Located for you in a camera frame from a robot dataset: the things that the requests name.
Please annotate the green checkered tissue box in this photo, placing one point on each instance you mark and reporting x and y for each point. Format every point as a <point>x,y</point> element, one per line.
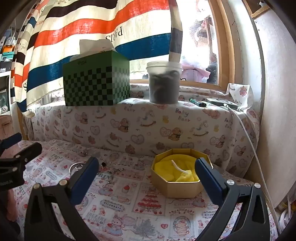
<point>97,83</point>

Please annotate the wooden window frame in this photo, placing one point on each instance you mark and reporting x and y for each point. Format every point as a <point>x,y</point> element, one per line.
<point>223,46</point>

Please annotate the clear plastic container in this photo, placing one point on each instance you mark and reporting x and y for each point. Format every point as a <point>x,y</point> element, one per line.
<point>164,85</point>

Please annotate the pink printed tablecloth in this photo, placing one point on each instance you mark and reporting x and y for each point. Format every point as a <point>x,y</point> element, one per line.
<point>129,208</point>

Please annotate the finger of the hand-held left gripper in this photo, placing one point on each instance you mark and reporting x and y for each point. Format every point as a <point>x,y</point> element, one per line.
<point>12,140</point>
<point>29,151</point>

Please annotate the white tissue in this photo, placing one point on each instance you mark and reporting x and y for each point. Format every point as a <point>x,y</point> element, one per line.
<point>92,45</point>

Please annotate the grey phone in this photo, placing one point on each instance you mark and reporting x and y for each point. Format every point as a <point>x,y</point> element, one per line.
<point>219,102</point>

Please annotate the yellow cloth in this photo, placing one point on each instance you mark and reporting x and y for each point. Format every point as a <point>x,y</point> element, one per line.
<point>166,168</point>

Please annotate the pink wooden box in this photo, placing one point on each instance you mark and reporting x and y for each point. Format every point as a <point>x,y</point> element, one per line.
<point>5,126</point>

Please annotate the pink garment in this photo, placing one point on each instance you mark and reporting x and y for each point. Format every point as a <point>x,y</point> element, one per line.
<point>194,71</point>

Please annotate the striped curtain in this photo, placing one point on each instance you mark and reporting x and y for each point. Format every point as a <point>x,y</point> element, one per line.
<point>92,23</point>

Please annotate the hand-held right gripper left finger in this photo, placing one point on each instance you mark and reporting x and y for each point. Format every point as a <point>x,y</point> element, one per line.
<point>85,179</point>

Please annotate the cluttered shelf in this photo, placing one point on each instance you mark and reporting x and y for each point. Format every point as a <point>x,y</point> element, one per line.
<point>5,58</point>

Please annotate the small black bead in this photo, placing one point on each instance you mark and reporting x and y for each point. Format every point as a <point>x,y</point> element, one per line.
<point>103,164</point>

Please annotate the gold octagonal box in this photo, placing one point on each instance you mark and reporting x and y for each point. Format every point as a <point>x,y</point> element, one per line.
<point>180,188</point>

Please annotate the bear print cloth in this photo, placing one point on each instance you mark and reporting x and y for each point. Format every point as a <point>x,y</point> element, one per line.
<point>138,122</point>

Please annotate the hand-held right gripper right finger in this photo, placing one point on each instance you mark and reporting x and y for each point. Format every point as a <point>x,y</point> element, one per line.
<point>208,182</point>

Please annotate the small silver earrings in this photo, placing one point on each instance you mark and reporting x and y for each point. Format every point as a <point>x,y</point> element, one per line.
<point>84,153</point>

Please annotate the tape rolls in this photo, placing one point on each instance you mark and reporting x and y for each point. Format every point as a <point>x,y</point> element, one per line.
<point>284,215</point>

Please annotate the small silver jewelry piece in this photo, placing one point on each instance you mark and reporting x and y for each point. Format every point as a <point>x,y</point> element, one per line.
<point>115,171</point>

